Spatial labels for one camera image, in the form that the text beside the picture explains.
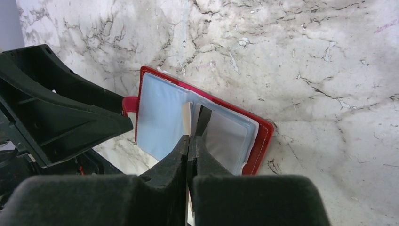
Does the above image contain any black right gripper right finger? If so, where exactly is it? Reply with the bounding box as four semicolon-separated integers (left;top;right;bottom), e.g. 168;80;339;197
188;136;330;226

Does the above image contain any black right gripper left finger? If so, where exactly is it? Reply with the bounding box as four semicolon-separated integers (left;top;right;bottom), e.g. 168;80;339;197
0;135;190;226

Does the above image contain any red card holder wallet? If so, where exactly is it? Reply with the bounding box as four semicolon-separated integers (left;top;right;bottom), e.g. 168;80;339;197
122;66;274;175

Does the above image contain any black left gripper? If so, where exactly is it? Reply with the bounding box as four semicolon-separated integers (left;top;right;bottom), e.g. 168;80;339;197
0;44;134;206

